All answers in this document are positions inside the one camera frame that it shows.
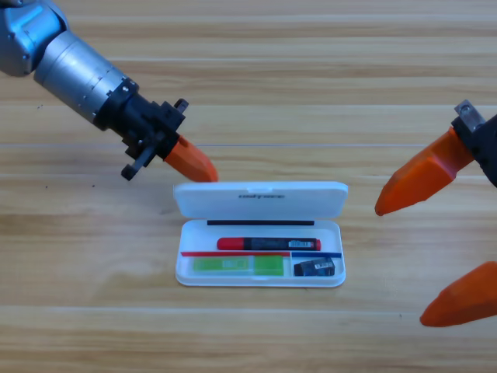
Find red and black marker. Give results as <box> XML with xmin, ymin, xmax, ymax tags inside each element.
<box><xmin>216</xmin><ymin>236</ymin><xmax>322</xmax><ymax>252</ymax></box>

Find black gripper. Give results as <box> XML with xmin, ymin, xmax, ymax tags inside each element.
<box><xmin>374</xmin><ymin>99</ymin><xmax>497</xmax><ymax>218</ymax></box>
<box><xmin>95</xmin><ymin>79</ymin><xmax>220</xmax><ymax>183</ymax></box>

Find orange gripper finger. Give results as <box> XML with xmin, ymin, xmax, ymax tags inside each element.
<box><xmin>419</xmin><ymin>260</ymin><xmax>497</xmax><ymax>329</ymax></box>

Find white plastic pencil case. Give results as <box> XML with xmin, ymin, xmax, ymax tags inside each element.
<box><xmin>172</xmin><ymin>180</ymin><xmax>349</xmax><ymax>288</ymax></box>

